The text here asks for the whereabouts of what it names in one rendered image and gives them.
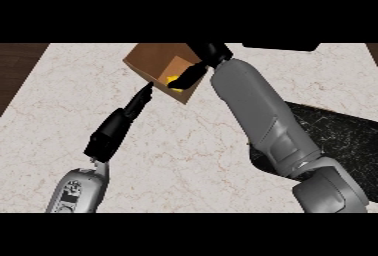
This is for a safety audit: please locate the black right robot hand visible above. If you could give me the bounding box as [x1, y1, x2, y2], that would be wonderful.
[167, 42, 235, 90]

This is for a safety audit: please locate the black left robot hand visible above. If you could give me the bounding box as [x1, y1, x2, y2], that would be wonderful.
[83, 81, 155, 164]

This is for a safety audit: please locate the yellow lemon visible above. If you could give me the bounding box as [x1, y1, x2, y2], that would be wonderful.
[166, 74, 186, 93]

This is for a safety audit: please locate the brown cardboard box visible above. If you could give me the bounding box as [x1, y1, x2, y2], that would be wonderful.
[121, 42, 210, 105]

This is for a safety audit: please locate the black speckled tray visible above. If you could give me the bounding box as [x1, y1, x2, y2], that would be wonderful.
[250, 101, 378, 204]

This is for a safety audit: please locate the black appliance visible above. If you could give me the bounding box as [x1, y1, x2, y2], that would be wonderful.
[241, 42, 322, 52]

